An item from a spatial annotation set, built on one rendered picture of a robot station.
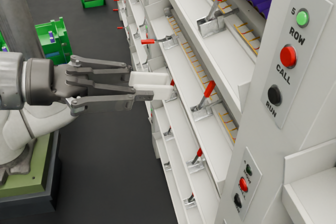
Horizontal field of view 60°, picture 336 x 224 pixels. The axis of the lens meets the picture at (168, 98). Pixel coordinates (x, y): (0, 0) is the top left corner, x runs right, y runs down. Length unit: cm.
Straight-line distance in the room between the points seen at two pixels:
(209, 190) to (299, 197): 45
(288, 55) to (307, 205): 14
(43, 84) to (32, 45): 59
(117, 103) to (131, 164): 100
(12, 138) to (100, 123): 62
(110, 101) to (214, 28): 20
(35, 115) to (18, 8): 36
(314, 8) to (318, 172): 16
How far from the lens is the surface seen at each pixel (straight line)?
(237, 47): 45
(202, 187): 75
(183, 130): 85
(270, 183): 34
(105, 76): 52
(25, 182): 122
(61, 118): 115
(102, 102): 46
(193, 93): 66
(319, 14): 23
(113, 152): 151
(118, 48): 219
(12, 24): 102
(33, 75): 47
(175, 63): 75
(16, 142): 117
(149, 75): 53
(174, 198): 118
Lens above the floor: 121
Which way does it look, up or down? 44 degrees down
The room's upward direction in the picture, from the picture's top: straight up
